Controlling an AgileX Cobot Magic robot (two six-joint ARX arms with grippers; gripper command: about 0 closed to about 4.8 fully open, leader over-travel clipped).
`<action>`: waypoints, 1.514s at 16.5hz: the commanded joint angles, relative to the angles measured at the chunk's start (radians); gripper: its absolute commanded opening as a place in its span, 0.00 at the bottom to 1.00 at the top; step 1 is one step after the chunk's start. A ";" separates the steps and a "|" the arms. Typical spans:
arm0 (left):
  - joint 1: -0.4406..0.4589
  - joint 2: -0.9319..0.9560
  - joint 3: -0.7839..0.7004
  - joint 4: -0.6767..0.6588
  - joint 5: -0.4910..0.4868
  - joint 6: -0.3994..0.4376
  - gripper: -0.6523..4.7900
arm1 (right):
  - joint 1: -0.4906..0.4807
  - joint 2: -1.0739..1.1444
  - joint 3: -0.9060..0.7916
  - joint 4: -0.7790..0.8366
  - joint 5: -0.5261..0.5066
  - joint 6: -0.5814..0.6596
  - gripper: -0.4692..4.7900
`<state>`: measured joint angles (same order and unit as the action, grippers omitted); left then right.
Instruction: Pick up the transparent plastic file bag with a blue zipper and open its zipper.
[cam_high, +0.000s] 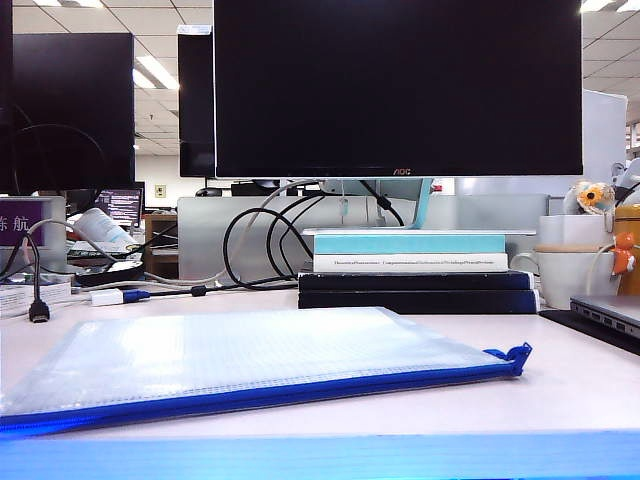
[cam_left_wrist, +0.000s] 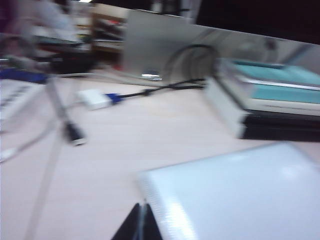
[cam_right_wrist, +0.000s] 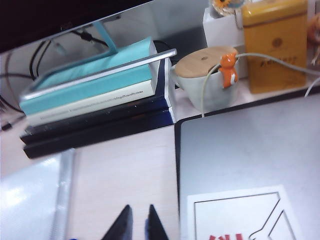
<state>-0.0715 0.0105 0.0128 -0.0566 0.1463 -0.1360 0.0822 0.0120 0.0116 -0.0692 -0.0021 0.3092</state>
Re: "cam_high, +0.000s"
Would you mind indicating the transparent file bag blue zipper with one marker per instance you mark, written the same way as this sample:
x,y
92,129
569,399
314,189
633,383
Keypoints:
x,y
225,355

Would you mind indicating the teal book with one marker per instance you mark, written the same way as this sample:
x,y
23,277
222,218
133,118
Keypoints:
x,y
410,244

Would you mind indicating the white book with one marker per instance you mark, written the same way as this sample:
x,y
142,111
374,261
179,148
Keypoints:
x,y
410,267

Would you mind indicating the thin black book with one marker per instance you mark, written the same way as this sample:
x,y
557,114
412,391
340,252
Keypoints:
x,y
410,281

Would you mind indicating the wooden shelf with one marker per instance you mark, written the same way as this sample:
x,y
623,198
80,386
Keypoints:
x,y
160,225

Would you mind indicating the AOC monitor with teal stand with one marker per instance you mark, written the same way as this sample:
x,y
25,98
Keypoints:
x,y
400,85

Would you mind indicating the black monitor with white label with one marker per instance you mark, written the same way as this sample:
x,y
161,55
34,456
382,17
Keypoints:
x,y
196,100

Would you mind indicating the small screen with code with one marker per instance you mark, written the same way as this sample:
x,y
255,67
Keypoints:
x,y
122,205

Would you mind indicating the black round dish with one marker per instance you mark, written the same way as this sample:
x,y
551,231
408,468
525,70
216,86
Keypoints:
x,y
115,275

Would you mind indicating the white tube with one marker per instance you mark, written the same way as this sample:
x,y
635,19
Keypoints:
x,y
102,227

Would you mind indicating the blue board strip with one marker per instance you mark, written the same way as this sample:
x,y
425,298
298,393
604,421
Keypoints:
x,y
320,460

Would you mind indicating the white adapter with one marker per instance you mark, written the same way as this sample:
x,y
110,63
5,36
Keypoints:
x,y
106,297

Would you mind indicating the green printed booklet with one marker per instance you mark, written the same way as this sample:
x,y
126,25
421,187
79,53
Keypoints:
x,y
85,252

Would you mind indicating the white mug with wooden lid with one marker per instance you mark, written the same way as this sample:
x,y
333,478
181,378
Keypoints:
x,y
565,280

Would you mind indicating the white square container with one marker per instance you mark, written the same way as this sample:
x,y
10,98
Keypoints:
x,y
570,230

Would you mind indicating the sunflower plush toy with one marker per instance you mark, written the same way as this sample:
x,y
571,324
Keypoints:
x,y
592,196

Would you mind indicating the purple name sign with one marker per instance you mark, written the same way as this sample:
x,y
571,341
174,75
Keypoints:
x,y
25,220

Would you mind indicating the silver laptop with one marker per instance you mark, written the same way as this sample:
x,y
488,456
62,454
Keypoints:
x,y
615,310

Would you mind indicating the orange fish toy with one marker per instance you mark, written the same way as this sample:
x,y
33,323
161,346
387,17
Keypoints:
x,y
624,250

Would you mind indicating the white box with printed text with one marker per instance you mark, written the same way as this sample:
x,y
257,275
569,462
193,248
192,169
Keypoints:
x,y
20,300

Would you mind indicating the yellow jar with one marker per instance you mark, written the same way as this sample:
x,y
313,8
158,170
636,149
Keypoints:
x,y
631,220

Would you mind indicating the white plush toy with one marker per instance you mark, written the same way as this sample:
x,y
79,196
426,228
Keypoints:
x,y
631,175

